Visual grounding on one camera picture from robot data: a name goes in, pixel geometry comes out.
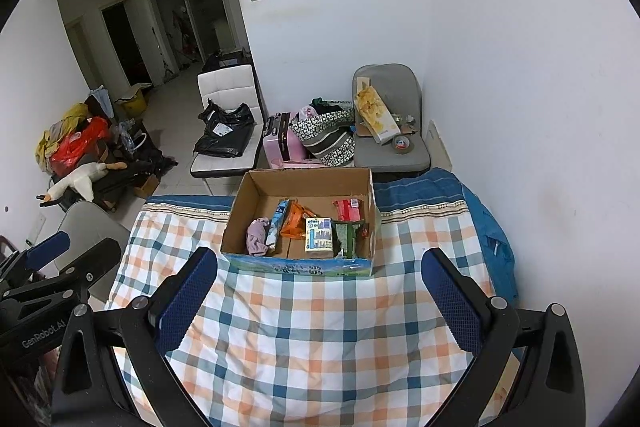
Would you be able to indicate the light blue cloth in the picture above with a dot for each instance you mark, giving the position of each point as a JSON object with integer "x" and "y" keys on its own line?
{"x": 102, "y": 99}

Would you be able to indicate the pink suitcase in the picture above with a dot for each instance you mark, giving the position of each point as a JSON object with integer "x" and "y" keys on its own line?
{"x": 285, "y": 142}

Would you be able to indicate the orange snack packet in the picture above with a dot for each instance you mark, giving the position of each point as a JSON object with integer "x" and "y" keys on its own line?
{"x": 295, "y": 224}

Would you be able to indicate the black plastic bag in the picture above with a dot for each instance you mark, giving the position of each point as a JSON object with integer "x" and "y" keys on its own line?
{"x": 230, "y": 113}

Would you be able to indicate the yellow cloth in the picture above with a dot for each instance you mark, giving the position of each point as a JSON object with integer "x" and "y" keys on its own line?
{"x": 52, "y": 142}

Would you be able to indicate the black bag with white label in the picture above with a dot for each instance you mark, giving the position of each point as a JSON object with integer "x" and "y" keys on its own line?
{"x": 222, "y": 142}

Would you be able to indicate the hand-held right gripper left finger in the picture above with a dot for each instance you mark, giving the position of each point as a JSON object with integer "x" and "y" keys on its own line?
{"x": 185, "y": 302}

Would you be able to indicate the blue white tissue packet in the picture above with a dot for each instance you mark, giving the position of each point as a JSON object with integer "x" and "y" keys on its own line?
{"x": 318, "y": 237}

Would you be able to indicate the grey chair with clutter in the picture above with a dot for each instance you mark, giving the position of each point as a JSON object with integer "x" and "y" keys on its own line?
{"x": 395, "y": 82}

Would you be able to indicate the small cardboard box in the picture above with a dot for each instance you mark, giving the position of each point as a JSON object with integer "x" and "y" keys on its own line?
{"x": 146, "y": 187}

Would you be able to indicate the black luggage pile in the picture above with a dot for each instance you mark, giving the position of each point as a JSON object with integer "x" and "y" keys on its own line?
{"x": 145, "y": 162}

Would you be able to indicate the patterned tote bag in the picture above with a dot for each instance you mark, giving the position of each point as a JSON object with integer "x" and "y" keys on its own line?
{"x": 325, "y": 137}

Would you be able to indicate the blue white tube packet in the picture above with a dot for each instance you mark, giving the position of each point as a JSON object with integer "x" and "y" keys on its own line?
{"x": 277, "y": 222}

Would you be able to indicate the red snack packet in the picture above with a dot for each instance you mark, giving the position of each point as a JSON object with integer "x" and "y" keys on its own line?
{"x": 347, "y": 209}

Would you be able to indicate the yellow snack bag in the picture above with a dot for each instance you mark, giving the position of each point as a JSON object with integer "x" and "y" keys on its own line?
{"x": 375, "y": 109}

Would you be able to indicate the red plastic bag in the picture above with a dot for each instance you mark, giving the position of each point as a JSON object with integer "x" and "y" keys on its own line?
{"x": 80, "y": 144}

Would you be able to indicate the yellow bin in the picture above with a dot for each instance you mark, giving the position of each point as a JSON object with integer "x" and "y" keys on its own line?
{"x": 134, "y": 102}

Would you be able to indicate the white chair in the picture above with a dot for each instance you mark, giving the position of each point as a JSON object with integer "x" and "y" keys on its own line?
{"x": 225, "y": 87}

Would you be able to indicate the empty grey chair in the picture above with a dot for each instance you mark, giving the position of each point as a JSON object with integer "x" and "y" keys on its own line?
{"x": 95, "y": 222}

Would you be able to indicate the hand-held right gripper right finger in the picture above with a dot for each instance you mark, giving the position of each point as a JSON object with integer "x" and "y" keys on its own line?
{"x": 450, "y": 307}

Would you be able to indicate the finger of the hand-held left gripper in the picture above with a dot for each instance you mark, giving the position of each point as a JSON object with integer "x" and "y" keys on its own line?
{"x": 47, "y": 249}
{"x": 97, "y": 259}

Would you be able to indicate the plaid blanket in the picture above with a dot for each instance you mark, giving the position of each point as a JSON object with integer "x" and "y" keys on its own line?
{"x": 300, "y": 332}

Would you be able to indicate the dark green clothing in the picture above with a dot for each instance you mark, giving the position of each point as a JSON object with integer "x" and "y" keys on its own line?
{"x": 330, "y": 106}

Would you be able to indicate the tape roll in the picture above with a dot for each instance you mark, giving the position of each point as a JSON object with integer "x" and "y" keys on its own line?
{"x": 403, "y": 144}

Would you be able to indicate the person's left hand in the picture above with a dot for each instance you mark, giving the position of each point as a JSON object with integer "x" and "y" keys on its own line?
{"x": 42, "y": 372}

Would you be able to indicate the glass sliding door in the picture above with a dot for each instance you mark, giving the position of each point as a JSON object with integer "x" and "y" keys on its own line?
{"x": 200, "y": 7}

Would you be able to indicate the white goose plush toy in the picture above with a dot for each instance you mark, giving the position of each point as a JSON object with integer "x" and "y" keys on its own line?
{"x": 82, "y": 177}

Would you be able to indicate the green snack packet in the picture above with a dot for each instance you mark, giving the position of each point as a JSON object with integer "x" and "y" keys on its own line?
{"x": 347, "y": 238}

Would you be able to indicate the purple grey cloth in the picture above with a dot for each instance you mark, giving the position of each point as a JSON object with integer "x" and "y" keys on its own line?
{"x": 257, "y": 234}

